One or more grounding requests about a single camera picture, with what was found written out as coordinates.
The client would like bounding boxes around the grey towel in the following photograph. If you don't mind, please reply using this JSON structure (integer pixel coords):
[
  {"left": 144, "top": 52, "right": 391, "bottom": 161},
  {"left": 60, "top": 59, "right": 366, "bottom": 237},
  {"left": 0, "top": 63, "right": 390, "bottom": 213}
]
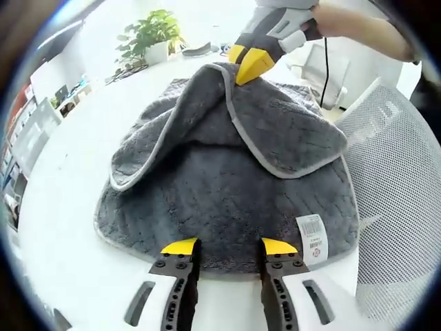
[{"left": 93, "top": 61, "right": 362, "bottom": 281}]

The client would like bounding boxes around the dark grey device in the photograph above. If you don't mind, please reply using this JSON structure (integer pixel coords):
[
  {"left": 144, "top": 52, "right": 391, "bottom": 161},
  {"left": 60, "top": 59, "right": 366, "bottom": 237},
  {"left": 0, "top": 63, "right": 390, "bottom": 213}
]
[{"left": 181, "top": 41, "right": 212, "bottom": 58}]

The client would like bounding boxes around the grey mesh office chair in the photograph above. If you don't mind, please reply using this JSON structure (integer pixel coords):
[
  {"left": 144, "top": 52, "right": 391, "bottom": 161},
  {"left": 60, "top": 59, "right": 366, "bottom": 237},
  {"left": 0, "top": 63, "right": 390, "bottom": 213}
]
[{"left": 334, "top": 77, "right": 439, "bottom": 323}]

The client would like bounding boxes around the black cable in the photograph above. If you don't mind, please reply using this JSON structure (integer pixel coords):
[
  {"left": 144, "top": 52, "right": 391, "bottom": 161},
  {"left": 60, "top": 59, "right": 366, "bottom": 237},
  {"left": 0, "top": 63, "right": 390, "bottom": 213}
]
[{"left": 319, "top": 36, "right": 331, "bottom": 108}]

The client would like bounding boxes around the white office chair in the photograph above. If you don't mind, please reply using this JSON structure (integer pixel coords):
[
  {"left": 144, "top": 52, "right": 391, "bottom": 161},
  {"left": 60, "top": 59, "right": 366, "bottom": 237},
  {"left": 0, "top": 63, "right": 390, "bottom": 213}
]
[{"left": 291, "top": 43, "right": 349, "bottom": 112}]

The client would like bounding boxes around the potted green plant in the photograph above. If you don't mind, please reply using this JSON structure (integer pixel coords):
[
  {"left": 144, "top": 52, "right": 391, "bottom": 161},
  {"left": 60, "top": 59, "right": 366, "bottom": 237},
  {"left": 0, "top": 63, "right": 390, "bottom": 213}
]
[{"left": 114, "top": 9, "right": 187, "bottom": 69}]

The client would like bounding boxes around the person's right hand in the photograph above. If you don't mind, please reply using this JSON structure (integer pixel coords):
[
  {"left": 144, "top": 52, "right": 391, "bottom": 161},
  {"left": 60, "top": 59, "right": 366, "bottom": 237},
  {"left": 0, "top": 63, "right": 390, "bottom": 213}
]
[{"left": 298, "top": 5, "right": 345, "bottom": 41}]

